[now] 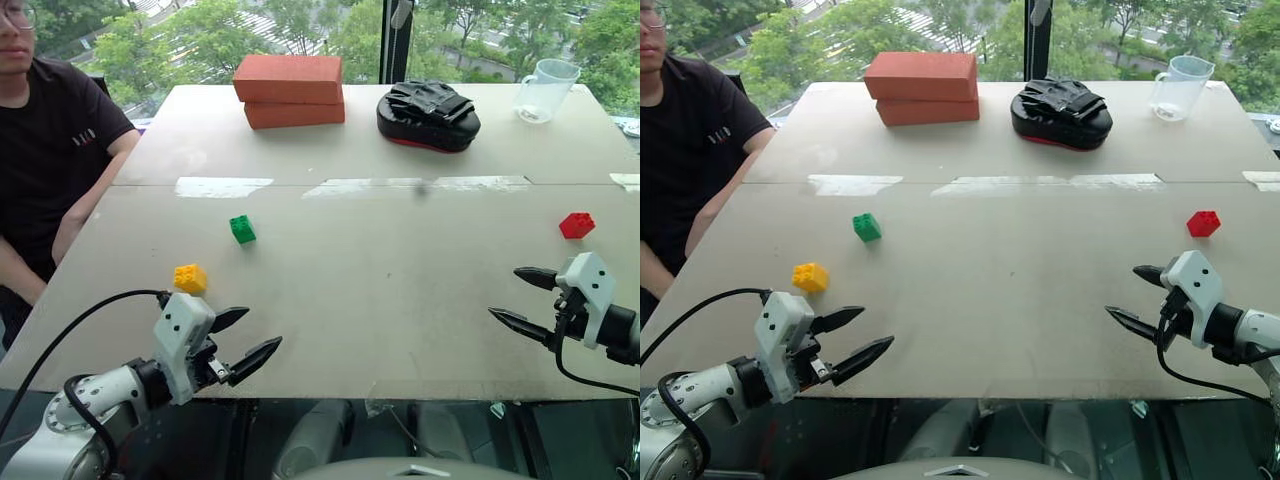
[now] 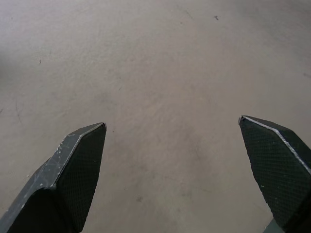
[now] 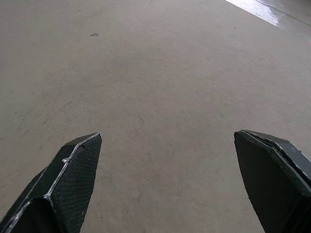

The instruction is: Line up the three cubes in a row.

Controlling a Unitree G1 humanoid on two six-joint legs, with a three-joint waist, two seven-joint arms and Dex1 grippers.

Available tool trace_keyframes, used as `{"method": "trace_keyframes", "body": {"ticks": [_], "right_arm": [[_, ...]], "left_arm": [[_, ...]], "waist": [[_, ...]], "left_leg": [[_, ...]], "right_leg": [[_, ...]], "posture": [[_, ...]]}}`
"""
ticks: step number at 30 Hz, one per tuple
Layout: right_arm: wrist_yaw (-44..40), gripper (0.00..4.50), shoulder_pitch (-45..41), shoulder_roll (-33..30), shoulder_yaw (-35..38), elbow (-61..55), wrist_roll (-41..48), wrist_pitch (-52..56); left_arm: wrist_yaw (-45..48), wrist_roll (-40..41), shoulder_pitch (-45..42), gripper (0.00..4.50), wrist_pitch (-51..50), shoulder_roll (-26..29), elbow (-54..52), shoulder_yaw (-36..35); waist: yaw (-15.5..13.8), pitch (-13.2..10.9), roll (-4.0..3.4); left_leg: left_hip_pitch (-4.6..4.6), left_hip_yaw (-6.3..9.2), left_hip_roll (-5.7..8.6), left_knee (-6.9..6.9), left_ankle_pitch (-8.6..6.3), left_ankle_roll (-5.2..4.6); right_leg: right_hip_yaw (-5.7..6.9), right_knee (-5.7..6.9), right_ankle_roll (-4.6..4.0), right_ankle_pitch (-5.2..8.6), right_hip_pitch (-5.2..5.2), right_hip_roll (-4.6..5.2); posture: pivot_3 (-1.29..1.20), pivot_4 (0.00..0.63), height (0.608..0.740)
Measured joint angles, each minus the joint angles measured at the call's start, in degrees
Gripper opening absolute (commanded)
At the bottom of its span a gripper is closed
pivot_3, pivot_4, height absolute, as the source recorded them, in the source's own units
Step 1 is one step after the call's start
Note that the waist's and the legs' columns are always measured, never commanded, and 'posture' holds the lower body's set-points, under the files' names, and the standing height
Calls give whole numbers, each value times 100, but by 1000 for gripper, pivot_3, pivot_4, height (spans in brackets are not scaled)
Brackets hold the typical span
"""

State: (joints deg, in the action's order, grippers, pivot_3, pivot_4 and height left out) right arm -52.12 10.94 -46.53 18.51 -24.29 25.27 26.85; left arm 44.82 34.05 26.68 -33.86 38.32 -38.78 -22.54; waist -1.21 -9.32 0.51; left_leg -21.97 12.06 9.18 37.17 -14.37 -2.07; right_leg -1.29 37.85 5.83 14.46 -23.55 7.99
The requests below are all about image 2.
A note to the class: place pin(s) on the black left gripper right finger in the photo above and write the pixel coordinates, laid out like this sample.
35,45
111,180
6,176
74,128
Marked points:
272,165

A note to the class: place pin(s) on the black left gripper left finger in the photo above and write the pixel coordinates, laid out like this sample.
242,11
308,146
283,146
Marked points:
73,174

